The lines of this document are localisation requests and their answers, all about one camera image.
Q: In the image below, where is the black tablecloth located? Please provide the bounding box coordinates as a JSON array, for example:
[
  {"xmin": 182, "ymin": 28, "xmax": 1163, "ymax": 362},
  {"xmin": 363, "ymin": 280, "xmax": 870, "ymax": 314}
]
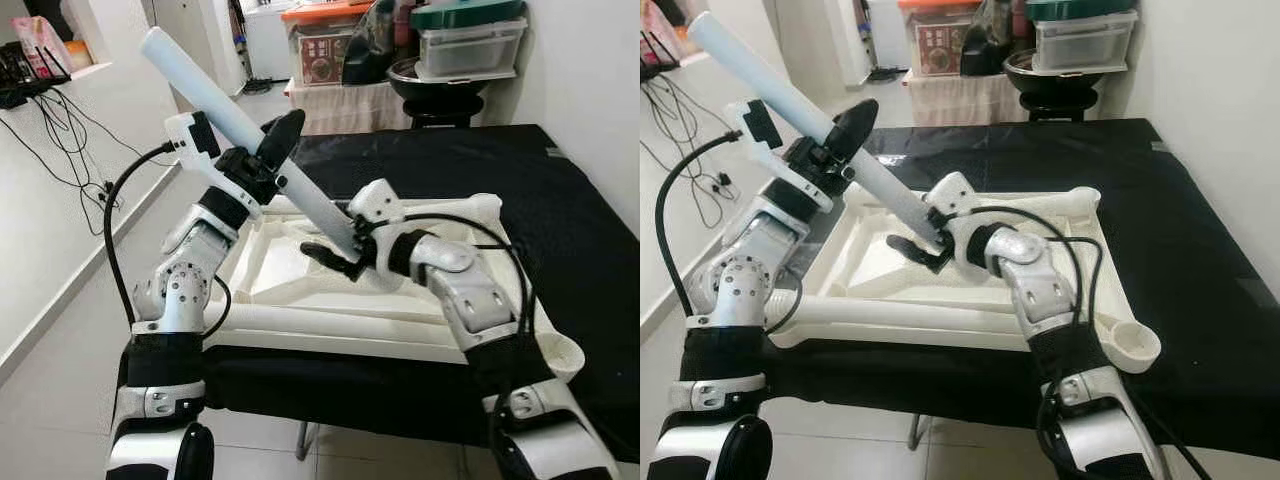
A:
[
  {"xmin": 762, "ymin": 117, "xmax": 1280, "ymax": 463},
  {"xmin": 196, "ymin": 123, "xmax": 640, "ymax": 467}
]

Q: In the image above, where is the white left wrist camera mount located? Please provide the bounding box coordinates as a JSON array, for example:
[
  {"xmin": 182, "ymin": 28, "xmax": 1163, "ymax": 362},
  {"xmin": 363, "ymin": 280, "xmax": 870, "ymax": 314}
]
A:
[
  {"xmin": 724, "ymin": 99, "xmax": 833, "ymax": 215},
  {"xmin": 164, "ymin": 111, "xmax": 263, "ymax": 219}
]

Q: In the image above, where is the white plastic table top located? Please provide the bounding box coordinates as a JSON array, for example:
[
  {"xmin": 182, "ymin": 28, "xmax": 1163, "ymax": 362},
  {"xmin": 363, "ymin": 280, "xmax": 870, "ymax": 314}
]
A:
[
  {"xmin": 204, "ymin": 186, "xmax": 587, "ymax": 385},
  {"xmin": 765, "ymin": 180, "xmax": 1163, "ymax": 376}
]

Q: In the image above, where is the black wok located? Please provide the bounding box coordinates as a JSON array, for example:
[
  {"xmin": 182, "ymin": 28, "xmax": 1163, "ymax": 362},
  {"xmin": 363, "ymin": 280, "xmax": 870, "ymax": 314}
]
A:
[
  {"xmin": 1003, "ymin": 48, "xmax": 1106, "ymax": 99},
  {"xmin": 387, "ymin": 57, "xmax": 491, "ymax": 103}
]

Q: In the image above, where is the beige cloth covered table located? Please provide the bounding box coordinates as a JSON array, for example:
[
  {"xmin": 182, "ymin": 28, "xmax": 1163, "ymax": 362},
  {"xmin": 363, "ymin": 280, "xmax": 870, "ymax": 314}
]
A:
[
  {"xmin": 903, "ymin": 72, "xmax": 1031, "ymax": 128},
  {"xmin": 285, "ymin": 80, "xmax": 416, "ymax": 136}
]

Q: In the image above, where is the pink bag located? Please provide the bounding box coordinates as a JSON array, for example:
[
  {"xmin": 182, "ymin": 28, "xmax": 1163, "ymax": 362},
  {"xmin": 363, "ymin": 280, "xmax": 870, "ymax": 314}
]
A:
[
  {"xmin": 12, "ymin": 15, "xmax": 76, "ymax": 76},
  {"xmin": 640, "ymin": 0, "xmax": 691, "ymax": 61}
]

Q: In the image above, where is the clear box with green lid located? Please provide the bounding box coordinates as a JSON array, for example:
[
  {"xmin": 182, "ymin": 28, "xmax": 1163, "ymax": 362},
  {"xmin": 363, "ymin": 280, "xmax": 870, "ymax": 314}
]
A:
[
  {"xmin": 1025, "ymin": 0, "xmax": 1141, "ymax": 76},
  {"xmin": 410, "ymin": 0, "xmax": 529, "ymax": 81}
]

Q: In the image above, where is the white appliance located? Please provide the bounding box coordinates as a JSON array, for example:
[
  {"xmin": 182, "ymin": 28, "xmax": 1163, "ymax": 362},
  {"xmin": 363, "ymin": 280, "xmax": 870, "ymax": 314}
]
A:
[
  {"xmin": 243, "ymin": 3, "xmax": 297, "ymax": 81},
  {"xmin": 865, "ymin": 0, "xmax": 913, "ymax": 69}
]

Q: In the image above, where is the black hanging wall cable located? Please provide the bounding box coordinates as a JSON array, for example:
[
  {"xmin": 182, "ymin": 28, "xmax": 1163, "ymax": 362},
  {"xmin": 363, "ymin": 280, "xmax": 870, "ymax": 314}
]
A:
[
  {"xmin": 645, "ymin": 82, "xmax": 723, "ymax": 191},
  {"xmin": 0, "ymin": 110, "xmax": 101, "ymax": 193},
  {"xmin": 655, "ymin": 80, "xmax": 736, "ymax": 231},
  {"xmin": 40, "ymin": 88, "xmax": 113, "ymax": 237},
  {"xmin": 665, "ymin": 78, "xmax": 743, "ymax": 181},
  {"xmin": 60, "ymin": 90, "xmax": 153, "ymax": 169}
]

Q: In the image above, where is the black bag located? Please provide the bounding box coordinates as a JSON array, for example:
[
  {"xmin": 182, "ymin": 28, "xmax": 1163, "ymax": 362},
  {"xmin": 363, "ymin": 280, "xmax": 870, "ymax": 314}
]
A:
[
  {"xmin": 958, "ymin": 0, "xmax": 1031, "ymax": 79},
  {"xmin": 340, "ymin": 0, "xmax": 416, "ymax": 86}
]

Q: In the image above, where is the storage box with orange lid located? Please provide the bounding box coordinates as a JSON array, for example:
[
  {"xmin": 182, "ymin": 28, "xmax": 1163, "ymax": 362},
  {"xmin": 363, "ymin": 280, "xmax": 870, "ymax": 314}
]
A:
[
  {"xmin": 897, "ymin": 0, "xmax": 986, "ymax": 79},
  {"xmin": 280, "ymin": 2, "xmax": 376, "ymax": 89}
]

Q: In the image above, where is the white plastic table leg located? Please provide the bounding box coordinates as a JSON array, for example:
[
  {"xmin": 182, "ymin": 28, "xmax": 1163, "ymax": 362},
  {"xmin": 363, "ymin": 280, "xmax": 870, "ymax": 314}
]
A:
[
  {"xmin": 262, "ymin": 193, "xmax": 503, "ymax": 223},
  {"xmin": 770, "ymin": 295, "xmax": 1041, "ymax": 341},
  {"xmin": 139, "ymin": 26, "xmax": 363, "ymax": 259},
  {"xmin": 207, "ymin": 303, "xmax": 471, "ymax": 346},
  {"xmin": 850, "ymin": 184, "xmax": 1103, "ymax": 216},
  {"xmin": 686, "ymin": 10, "xmax": 949, "ymax": 253}
]

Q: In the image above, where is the black router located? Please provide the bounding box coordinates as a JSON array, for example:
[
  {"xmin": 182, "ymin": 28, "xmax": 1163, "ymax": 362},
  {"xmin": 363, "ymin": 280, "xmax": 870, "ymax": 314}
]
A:
[
  {"xmin": 0, "ymin": 40, "xmax": 71, "ymax": 109},
  {"xmin": 640, "ymin": 30, "xmax": 686, "ymax": 83}
]

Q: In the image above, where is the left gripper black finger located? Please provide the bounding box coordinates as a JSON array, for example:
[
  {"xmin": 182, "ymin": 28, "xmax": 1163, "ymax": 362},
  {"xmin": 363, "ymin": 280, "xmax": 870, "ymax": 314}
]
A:
[
  {"xmin": 826, "ymin": 98, "xmax": 880, "ymax": 166},
  {"xmin": 258, "ymin": 108, "xmax": 306, "ymax": 171}
]

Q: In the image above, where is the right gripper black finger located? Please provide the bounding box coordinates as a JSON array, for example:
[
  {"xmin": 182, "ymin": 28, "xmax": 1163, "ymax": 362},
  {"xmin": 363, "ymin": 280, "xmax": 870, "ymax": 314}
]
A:
[
  {"xmin": 886, "ymin": 234, "xmax": 946, "ymax": 266},
  {"xmin": 300, "ymin": 243, "xmax": 363, "ymax": 277}
]

